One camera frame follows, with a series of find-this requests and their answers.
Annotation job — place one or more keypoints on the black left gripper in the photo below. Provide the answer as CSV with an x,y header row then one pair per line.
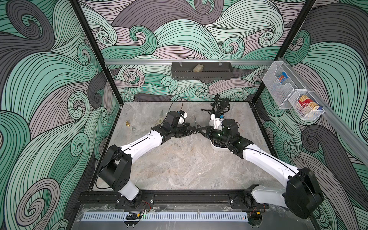
x,y
186,127

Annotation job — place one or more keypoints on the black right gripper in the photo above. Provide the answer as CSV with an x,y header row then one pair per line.
x,y
210,133

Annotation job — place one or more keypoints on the cream handled kitchen scissors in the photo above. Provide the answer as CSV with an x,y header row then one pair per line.
x,y
161,119

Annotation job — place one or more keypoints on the small black scissors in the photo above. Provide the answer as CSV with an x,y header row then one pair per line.
x,y
197,125

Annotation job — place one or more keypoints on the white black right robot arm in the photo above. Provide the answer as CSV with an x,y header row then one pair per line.
x,y
301,192

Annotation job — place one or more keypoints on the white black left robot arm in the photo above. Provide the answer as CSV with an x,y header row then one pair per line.
x,y
115,168

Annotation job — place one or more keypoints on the white plastic storage box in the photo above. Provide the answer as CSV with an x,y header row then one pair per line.
x,y
218,146

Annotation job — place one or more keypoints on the beige sponge block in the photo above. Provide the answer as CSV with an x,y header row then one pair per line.
x,y
198,68

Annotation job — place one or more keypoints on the blue red small packet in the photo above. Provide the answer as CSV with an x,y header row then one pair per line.
x,y
283,78

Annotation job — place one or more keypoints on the red yellow small boxes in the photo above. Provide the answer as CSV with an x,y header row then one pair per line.
x,y
306,101

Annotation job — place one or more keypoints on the white perforated strip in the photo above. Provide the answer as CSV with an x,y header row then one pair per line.
x,y
169,216

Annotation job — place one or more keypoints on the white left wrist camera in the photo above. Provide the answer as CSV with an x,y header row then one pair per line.
x,y
182,117

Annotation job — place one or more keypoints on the black wall shelf tray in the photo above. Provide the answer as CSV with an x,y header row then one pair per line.
x,y
212,71

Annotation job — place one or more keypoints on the clear wall bin far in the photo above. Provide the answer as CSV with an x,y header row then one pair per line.
x,y
280,93

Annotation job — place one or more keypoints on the clear wall bin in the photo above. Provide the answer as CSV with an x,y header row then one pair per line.
x,y
280,93
306,114

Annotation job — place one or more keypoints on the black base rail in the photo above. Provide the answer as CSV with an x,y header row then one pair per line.
x,y
159,199

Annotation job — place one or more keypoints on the clear wall bin near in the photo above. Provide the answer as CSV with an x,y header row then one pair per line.
x,y
306,114

